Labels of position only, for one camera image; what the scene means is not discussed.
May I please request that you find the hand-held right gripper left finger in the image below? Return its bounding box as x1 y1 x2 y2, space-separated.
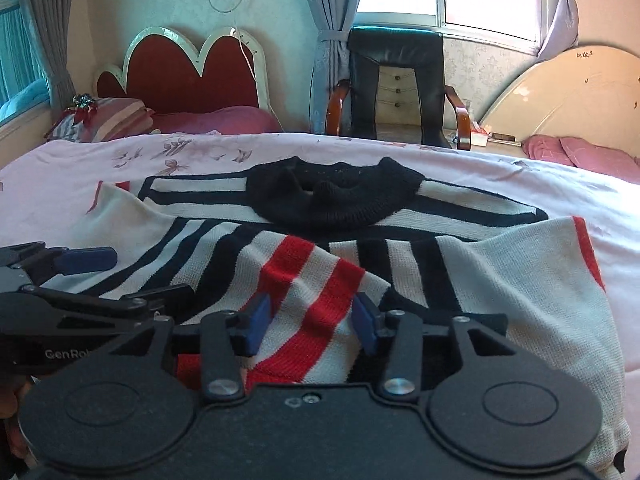
102 291 274 402

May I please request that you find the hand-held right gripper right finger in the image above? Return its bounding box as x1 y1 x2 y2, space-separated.
352 291 511 399

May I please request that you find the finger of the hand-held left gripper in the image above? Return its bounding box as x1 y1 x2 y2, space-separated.
21 283 195 319
30 246 119 282

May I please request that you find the striped knit sweater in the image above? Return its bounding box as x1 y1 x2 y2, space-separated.
87 156 632 480

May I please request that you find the person's left hand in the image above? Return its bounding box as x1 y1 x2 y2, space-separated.
0 380 32 462

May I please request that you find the pink floral quilt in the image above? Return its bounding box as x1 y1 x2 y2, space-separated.
0 131 640 480

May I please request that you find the striped pillow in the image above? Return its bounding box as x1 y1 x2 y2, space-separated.
45 96 162 144

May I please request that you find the ribbon bow decoration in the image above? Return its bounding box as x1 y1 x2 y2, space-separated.
65 92 102 127

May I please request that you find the magenta pillow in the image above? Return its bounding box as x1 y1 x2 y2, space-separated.
149 106 284 136

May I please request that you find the red scalloped headboard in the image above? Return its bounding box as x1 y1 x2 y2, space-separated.
94 25 273 122

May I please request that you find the red and white box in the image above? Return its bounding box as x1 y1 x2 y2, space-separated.
470 122 494 149

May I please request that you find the teal curtain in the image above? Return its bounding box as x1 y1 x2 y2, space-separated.
0 0 52 126

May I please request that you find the grey curtain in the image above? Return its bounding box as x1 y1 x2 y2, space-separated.
21 0 77 117

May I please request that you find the small pink pillow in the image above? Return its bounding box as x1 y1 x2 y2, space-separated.
521 134 577 167

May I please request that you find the black leather armchair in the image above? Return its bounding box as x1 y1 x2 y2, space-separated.
327 25 474 151

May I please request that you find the large pink pillow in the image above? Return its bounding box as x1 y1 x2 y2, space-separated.
559 135 640 187

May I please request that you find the blue-grey tied curtain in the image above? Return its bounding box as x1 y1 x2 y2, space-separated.
297 0 370 136

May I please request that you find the cream round headboard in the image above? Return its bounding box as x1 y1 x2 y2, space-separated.
479 44 640 162

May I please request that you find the pale tied curtain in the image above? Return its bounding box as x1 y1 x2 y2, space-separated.
536 0 585 62

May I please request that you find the white cable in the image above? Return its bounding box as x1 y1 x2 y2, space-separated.
207 0 275 113

